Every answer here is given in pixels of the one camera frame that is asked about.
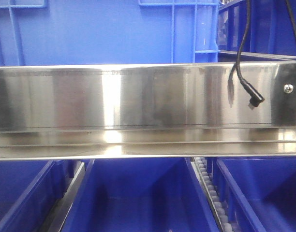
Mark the large light blue crate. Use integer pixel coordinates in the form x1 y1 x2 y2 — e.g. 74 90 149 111
0 0 219 66

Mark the white roller track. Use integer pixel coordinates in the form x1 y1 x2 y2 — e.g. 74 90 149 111
192 157 234 232

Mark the dark blue bin lower middle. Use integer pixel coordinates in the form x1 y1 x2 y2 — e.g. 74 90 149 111
62 158 218 232

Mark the dark blue bin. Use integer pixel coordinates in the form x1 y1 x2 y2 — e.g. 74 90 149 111
206 158 296 232
217 0 296 56
0 159 81 232
62 158 218 232

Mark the dark blue bin lower right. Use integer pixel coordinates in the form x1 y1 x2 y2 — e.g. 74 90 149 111
206 158 296 232

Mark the dark blue bin lower left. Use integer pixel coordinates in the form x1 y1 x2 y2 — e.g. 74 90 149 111
0 159 81 232

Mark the dark blue bin upper right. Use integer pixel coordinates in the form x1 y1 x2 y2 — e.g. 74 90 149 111
217 0 296 56

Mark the stainless steel shelf rail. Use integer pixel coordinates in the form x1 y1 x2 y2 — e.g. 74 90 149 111
0 60 296 160

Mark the black cable with plug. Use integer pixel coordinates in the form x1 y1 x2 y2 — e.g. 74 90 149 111
236 0 296 110

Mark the metal divider rail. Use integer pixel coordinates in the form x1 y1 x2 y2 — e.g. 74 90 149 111
38 161 85 232

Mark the silver screw on rail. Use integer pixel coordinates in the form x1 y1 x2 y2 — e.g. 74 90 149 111
283 84 294 94

